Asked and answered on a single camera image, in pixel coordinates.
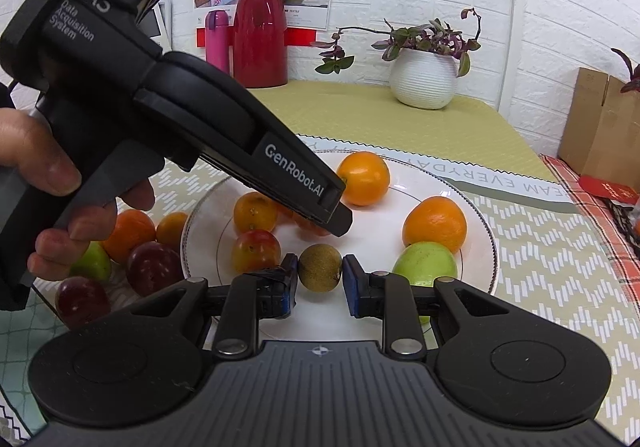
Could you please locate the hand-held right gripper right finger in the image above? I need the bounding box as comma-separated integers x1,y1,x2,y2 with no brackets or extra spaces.
342,254,519,359

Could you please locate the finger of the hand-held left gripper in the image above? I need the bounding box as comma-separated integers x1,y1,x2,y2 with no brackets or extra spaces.
282,202,354,238

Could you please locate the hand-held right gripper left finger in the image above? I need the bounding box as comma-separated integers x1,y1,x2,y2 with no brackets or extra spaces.
129,253,301,362

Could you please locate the small brown kiwi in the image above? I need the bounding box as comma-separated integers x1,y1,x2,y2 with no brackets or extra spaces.
298,244,344,291

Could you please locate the white plate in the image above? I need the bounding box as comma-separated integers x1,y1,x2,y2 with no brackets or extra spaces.
180,150,500,345

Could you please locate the red nectarine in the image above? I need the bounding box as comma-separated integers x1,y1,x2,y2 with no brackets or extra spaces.
231,229,282,274

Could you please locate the orange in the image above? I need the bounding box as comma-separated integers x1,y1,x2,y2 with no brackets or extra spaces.
402,196,468,254
336,152,391,206
101,209,157,265
233,192,279,234

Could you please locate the green jujube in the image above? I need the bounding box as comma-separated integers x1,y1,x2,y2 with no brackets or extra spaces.
391,241,459,325
67,241,112,283

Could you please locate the small tangerine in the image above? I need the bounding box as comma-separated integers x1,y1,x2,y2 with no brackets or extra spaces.
156,212,190,253

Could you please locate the dark red plum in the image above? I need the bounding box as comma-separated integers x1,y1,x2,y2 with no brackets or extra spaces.
125,241,185,298
54,276,112,330

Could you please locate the person's left hand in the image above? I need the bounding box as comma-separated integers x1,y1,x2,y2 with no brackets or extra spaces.
0,108,157,281

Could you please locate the pink bottle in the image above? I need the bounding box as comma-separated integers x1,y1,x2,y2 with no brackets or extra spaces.
205,10,232,72

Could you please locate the red thermos jug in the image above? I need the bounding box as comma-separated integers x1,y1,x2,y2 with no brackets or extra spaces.
232,0,289,88

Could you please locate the potted plant in white pot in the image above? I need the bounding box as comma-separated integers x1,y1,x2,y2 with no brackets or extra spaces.
312,8,483,110

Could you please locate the checked cloth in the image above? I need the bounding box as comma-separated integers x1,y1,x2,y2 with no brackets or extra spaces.
540,154,640,323

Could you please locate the red packet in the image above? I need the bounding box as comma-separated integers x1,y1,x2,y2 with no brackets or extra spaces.
578,175,640,205

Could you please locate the cardboard box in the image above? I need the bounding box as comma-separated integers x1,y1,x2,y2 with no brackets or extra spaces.
557,67,640,178

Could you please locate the dark patterned cloth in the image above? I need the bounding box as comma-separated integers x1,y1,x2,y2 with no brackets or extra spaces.
607,201,640,248

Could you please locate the purple leaf plant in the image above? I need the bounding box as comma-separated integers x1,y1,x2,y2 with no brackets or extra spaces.
611,47,640,94

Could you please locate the white wall pipe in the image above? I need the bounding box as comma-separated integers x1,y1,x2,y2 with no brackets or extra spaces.
500,0,519,120

